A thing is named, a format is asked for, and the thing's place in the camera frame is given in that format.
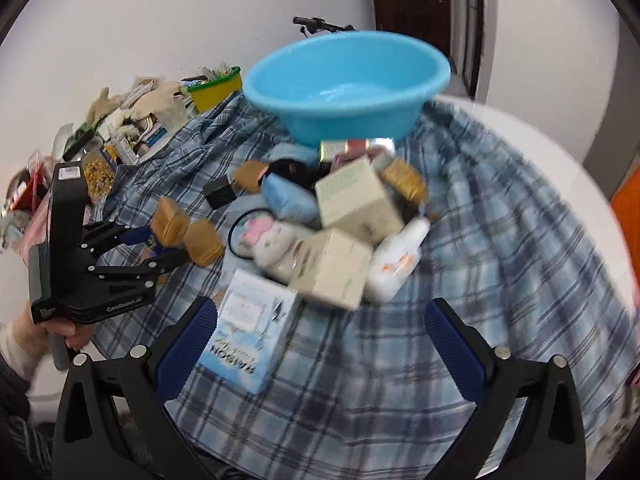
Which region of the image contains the white blue tissue box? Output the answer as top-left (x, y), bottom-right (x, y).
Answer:
top-left (198, 270), bottom-right (300, 394)

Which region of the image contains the pink white plush toy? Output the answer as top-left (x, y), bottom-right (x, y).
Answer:
top-left (240, 216), bottom-right (297, 269)

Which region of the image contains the cream cardboard box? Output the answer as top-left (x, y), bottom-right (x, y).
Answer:
top-left (288, 229), bottom-right (372, 310)

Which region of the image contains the person's left hand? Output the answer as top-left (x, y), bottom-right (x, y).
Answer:
top-left (9, 304), bottom-right (94, 361)

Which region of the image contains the gold patterned box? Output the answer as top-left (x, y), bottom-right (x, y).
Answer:
top-left (81, 150), bottom-right (115, 203)

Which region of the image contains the black small box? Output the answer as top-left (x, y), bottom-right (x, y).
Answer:
top-left (203, 176), bottom-right (236, 210)

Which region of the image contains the blue small pack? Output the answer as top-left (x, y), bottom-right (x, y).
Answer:
top-left (260, 174), bottom-right (320, 226)

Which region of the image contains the beige plush toy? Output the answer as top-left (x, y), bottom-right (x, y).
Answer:
top-left (85, 80), bottom-right (182, 127)

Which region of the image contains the yellow green bin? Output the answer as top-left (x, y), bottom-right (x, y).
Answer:
top-left (186, 66), bottom-right (242, 113)

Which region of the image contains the black fluffy item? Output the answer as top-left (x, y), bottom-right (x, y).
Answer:
top-left (268, 158), bottom-right (322, 191)

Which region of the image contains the white lotion bottle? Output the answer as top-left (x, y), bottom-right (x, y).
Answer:
top-left (363, 216), bottom-right (431, 304)

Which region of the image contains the cream green box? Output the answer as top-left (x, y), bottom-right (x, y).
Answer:
top-left (314, 156), bottom-right (405, 245)

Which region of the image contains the orange chair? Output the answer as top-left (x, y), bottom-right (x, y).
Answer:
top-left (611, 169), bottom-right (640, 266)

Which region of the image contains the blue plastic basin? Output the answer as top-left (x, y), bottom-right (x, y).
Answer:
top-left (243, 30), bottom-right (451, 148)

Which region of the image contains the gold foil packet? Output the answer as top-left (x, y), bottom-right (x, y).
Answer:
top-left (381, 157), bottom-right (428, 205)

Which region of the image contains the black folding bicycle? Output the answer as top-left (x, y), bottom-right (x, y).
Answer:
top-left (292, 16), bottom-right (355, 38)

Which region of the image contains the glass sliding door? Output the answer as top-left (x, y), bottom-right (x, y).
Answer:
top-left (449, 0), bottom-right (486, 100)

